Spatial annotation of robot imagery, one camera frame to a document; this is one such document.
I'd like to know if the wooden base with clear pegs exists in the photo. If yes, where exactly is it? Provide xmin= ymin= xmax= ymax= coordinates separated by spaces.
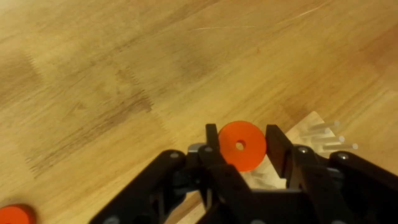
xmin=240 ymin=110 xmax=359 ymax=190

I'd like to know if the orange disk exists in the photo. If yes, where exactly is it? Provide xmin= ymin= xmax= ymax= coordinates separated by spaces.
xmin=217 ymin=119 xmax=267 ymax=173
xmin=0 ymin=203 xmax=36 ymax=224

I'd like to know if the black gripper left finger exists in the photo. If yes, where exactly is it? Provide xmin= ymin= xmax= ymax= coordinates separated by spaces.
xmin=88 ymin=123 xmax=253 ymax=224

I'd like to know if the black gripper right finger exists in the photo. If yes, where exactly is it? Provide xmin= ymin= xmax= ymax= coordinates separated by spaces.
xmin=265 ymin=123 xmax=398 ymax=224

